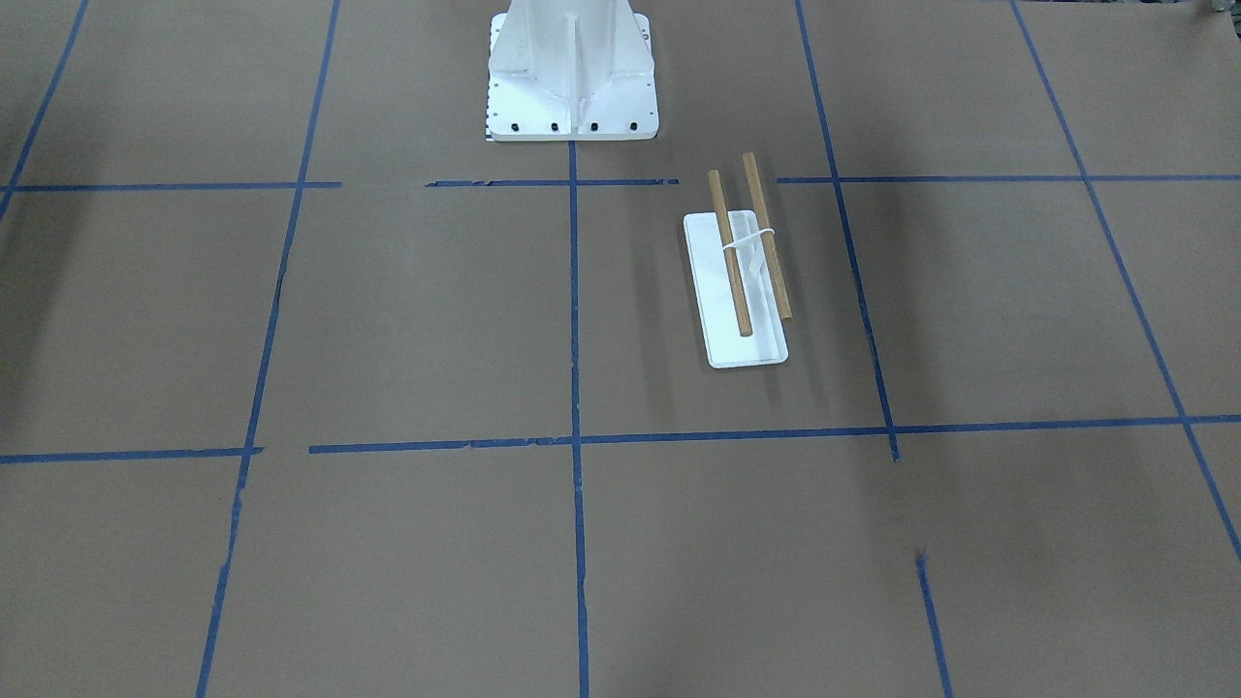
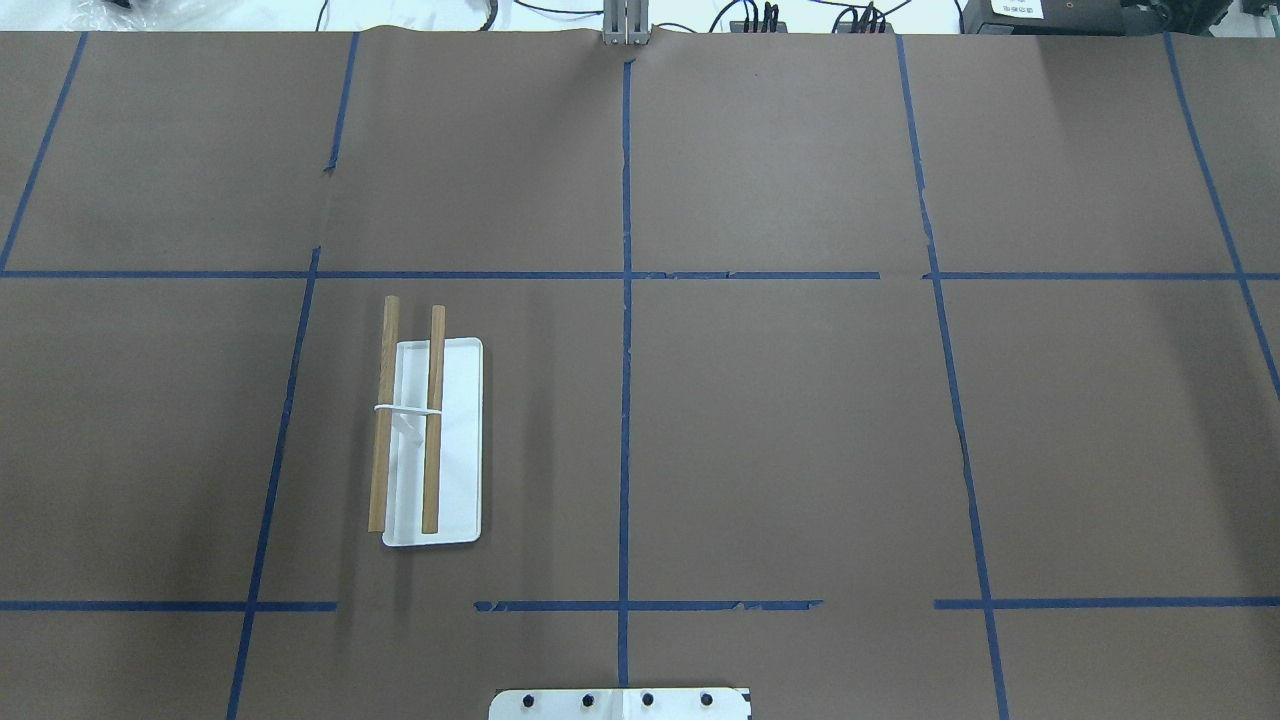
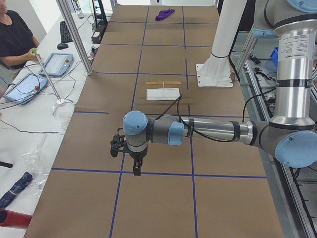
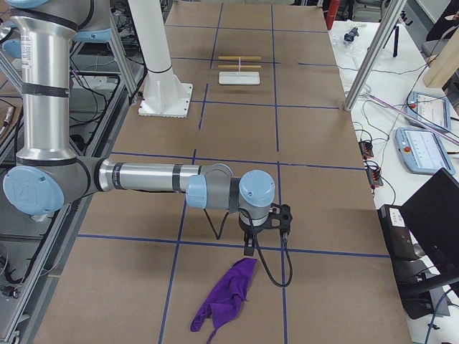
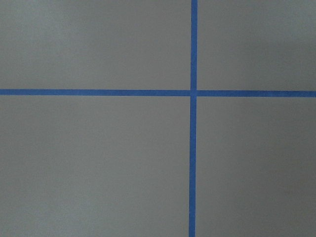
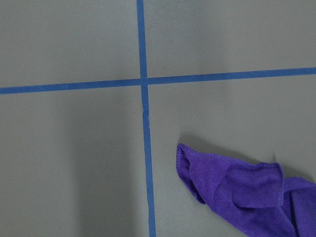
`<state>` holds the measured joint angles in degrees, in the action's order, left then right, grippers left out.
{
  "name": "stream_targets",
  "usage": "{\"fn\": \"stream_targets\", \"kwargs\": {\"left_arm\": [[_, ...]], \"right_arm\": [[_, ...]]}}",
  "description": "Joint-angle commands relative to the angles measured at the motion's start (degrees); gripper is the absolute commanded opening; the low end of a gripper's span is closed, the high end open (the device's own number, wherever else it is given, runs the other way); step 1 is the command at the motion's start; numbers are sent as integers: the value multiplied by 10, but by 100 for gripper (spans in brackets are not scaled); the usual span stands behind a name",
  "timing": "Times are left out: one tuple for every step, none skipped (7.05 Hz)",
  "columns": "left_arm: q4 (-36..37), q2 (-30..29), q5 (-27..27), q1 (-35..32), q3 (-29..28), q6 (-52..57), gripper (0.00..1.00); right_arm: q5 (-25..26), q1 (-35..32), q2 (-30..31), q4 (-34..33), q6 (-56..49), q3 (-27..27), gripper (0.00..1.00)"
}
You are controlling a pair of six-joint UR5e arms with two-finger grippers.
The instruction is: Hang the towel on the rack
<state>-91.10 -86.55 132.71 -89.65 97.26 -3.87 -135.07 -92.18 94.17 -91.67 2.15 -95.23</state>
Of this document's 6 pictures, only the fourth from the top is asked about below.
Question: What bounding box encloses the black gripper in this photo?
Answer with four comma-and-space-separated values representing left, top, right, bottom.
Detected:
239, 210, 268, 257

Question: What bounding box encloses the purple towel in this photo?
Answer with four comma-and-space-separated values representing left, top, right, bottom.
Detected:
190, 258, 257, 343

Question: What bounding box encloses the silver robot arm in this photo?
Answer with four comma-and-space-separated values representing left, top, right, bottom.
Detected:
3, 1, 279, 255

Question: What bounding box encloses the white wooden towel rack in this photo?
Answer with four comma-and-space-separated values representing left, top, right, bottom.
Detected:
218, 56, 262, 85

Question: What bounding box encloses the black box with label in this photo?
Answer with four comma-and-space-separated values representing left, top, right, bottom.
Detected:
378, 204, 418, 262

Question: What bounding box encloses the black laptop computer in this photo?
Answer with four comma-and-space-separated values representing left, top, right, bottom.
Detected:
398, 167, 459, 287

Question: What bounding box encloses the near blue teach pendant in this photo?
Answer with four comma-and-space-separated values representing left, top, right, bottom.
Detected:
395, 128, 455, 175

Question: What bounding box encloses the blue teach pendant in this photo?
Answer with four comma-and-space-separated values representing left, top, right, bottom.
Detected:
406, 91, 451, 133
395, 128, 455, 175

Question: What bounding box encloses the far blue teach pendant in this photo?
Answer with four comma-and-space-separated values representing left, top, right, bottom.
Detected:
406, 91, 451, 133

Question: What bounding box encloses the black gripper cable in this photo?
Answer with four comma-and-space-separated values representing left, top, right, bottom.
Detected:
204, 207, 293, 287

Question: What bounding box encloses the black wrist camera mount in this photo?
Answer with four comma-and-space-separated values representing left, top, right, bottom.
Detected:
263, 203, 293, 242

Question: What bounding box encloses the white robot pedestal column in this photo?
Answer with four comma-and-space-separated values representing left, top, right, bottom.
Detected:
128, 0, 193, 118

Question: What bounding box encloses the aluminium frame post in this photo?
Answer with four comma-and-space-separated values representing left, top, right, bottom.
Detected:
344, 0, 407, 112

